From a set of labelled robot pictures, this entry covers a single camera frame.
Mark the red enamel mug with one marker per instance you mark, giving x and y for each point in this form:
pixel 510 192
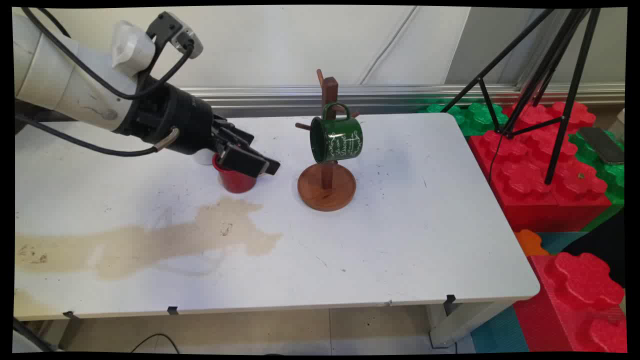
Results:
pixel 236 181

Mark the orange foam piece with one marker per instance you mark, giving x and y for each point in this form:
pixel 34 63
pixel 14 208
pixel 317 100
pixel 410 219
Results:
pixel 530 242

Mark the black tripod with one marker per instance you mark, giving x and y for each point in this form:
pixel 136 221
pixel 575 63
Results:
pixel 565 75

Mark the black smartphone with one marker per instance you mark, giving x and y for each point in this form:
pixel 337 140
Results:
pixel 602 145

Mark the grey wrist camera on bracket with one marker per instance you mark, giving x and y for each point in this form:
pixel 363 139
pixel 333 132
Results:
pixel 177 30

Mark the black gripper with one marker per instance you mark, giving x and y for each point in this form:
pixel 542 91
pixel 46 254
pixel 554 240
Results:
pixel 175 117

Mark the large red foam block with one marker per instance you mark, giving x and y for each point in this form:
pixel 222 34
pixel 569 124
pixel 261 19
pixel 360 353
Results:
pixel 535 180

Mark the black table edge clip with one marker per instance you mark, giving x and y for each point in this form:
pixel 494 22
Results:
pixel 450 302
pixel 70 315
pixel 173 310

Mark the white table leg frame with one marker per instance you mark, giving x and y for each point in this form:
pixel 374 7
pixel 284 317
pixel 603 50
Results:
pixel 460 325

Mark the brown wooden mug tree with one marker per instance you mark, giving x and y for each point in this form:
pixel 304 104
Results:
pixel 326 190

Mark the green enamel mug white print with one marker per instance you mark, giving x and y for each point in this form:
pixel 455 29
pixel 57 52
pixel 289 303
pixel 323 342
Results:
pixel 337 139

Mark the aluminium wall rail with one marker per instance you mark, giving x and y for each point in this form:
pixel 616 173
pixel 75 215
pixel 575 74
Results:
pixel 400 97

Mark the green foam block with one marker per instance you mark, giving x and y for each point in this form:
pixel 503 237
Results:
pixel 475 117
pixel 612 180

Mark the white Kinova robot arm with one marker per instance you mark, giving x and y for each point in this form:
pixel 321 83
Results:
pixel 55 75

